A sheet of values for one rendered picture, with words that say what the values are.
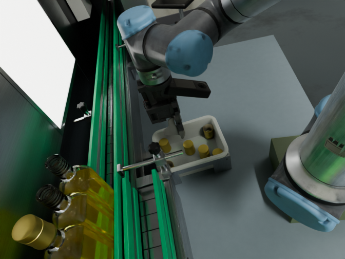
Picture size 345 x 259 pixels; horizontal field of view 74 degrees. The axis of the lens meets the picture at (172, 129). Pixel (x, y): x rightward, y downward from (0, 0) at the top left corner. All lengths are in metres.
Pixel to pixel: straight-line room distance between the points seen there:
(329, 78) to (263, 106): 1.39
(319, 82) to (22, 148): 2.06
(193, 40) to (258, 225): 0.50
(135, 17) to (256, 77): 0.70
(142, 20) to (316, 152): 0.35
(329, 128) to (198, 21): 0.27
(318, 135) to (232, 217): 0.43
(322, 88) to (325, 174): 1.83
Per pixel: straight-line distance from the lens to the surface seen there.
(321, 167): 0.35
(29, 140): 0.62
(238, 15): 0.45
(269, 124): 0.87
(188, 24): 0.43
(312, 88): 2.16
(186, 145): 0.75
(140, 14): 0.47
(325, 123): 0.31
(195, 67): 0.40
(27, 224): 0.37
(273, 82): 1.02
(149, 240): 0.58
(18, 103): 0.64
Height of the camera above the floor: 1.41
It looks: 48 degrees down
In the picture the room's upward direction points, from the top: 21 degrees counter-clockwise
